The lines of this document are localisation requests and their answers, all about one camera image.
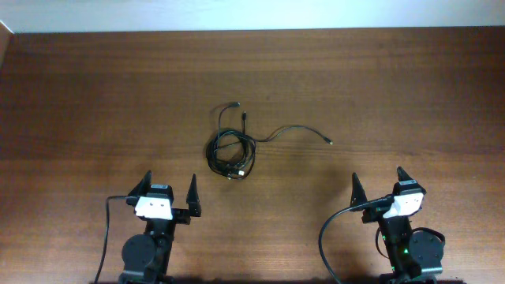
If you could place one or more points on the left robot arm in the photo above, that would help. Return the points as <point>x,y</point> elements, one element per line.
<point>146,256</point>

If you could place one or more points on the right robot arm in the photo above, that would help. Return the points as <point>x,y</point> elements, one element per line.
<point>414,254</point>

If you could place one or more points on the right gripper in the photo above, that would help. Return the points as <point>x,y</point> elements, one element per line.
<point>358,195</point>

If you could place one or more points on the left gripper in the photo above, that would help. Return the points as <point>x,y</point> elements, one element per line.
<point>181,217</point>

